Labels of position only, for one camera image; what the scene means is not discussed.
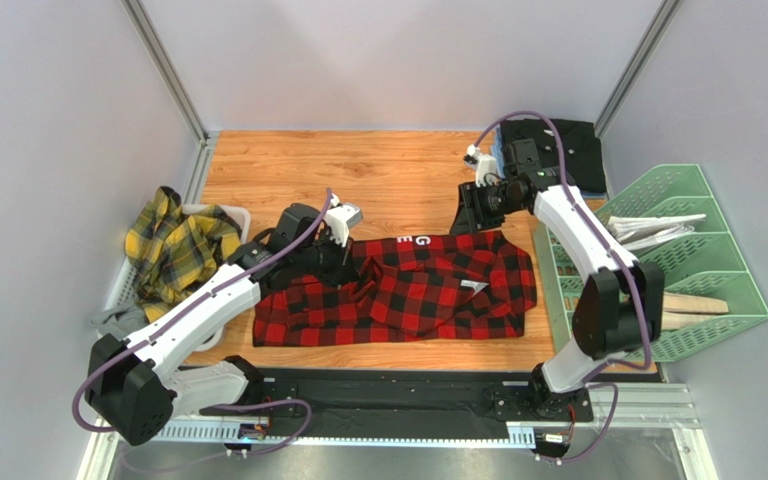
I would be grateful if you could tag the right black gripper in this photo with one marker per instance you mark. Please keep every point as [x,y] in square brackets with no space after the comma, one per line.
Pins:
[467,202]

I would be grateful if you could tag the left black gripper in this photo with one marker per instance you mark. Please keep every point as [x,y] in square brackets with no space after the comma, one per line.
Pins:
[344,271]

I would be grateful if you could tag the red black plaid shirt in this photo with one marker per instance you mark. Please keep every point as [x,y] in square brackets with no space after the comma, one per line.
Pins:
[474,286]

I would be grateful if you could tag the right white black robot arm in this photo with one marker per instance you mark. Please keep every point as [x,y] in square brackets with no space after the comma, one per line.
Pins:
[620,306]

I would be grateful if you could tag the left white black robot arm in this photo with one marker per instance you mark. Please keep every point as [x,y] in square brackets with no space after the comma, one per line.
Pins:
[138,384]

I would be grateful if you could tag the white paper stack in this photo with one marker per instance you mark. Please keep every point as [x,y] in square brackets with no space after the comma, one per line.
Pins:
[641,233]

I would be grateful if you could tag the folded black shirt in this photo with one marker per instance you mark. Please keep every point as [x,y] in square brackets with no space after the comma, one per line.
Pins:
[580,153]

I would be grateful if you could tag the yellow plaid shirt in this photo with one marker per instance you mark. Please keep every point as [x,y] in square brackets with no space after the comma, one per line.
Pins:
[173,253]

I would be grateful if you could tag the white plastic basket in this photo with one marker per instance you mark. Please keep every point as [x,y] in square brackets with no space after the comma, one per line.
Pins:
[127,289]

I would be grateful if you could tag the grey shirt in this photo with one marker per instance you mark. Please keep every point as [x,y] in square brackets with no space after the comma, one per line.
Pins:
[120,321]

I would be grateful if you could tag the wooden block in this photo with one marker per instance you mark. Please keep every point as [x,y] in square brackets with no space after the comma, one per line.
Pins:
[681,310]

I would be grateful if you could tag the green file organizer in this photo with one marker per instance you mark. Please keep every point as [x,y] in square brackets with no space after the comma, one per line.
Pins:
[704,263]

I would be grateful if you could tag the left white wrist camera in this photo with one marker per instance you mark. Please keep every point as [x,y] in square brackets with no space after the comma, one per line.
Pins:
[339,219]

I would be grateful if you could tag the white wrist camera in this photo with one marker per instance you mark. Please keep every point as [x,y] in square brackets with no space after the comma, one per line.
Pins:
[485,166]
[339,219]

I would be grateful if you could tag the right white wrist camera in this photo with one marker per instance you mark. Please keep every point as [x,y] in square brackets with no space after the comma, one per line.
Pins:
[485,166]

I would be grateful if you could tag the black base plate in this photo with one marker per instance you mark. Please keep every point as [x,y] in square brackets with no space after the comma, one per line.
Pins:
[407,404]

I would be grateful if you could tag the aluminium rail frame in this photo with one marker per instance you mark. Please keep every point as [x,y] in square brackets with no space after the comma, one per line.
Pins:
[644,430]

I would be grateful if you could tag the right aluminium corner post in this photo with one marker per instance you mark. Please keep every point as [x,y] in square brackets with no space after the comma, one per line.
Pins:
[647,45]

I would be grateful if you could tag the aluminium corner post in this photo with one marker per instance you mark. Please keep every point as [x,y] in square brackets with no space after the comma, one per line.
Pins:
[150,37]
[647,45]

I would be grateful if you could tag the left aluminium corner post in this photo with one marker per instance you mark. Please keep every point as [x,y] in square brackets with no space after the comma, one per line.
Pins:
[150,37]

